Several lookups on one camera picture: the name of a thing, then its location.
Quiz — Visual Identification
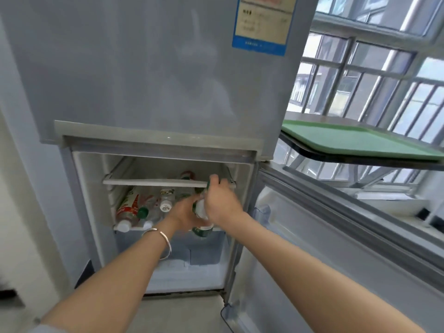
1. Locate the person's right hand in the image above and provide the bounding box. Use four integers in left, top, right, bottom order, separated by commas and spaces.
199, 174, 249, 228

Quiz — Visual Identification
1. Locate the person's left hand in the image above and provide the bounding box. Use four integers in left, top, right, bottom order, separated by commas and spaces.
166, 194, 209, 233

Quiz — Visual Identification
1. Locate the green and white bottle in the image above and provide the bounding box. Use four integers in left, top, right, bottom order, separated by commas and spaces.
192, 180, 214, 239

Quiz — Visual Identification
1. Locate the person's right forearm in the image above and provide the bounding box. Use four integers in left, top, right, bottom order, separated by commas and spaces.
227, 211, 428, 333

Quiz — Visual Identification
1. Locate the person's left forearm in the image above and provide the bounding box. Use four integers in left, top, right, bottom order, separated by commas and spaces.
37, 218, 178, 333

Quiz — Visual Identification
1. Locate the clear bottle with white cap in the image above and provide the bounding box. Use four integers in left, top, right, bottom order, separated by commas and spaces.
159, 188, 175, 213

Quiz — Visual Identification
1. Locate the white-rimmed glass fridge shelf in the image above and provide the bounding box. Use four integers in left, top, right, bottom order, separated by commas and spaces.
102, 157, 237, 192

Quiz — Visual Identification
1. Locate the clear crisper drawer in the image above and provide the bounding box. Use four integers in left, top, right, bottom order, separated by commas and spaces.
115, 228, 230, 268

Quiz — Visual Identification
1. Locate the red label bottle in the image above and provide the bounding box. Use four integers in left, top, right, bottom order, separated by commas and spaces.
116, 188, 140, 222

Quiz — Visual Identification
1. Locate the dark-edged table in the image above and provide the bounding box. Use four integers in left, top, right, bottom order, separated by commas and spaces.
279, 114, 444, 171

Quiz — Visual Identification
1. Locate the silver refrigerator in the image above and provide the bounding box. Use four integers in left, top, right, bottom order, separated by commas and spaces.
0, 0, 320, 306

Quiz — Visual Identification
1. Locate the silver refrigerator door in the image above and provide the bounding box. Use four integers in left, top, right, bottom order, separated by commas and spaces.
221, 161, 444, 333

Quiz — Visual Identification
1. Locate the green plastic tray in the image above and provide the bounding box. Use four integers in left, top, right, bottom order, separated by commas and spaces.
281, 119, 444, 161

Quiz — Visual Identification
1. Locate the blue and white label sticker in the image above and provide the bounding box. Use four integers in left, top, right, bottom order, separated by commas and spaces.
232, 0, 299, 56

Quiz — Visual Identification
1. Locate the metal window grille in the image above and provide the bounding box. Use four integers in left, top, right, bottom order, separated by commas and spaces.
277, 0, 444, 207

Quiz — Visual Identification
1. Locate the silver bracelet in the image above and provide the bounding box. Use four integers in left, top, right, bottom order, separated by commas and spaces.
141, 228, 173, 261

